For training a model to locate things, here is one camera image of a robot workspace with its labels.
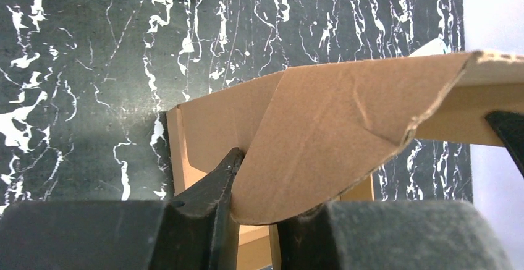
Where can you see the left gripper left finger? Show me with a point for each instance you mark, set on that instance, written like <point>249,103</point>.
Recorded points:
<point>194,230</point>

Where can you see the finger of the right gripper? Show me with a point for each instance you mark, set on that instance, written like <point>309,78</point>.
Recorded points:
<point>508,126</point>

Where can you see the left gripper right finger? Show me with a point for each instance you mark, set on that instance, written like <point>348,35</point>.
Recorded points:
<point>440,234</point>

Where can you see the brown cardboard box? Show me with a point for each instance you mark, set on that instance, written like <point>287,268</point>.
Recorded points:
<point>311,133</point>

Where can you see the blue white packaged item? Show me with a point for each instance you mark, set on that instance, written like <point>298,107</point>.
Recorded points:
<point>434,47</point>

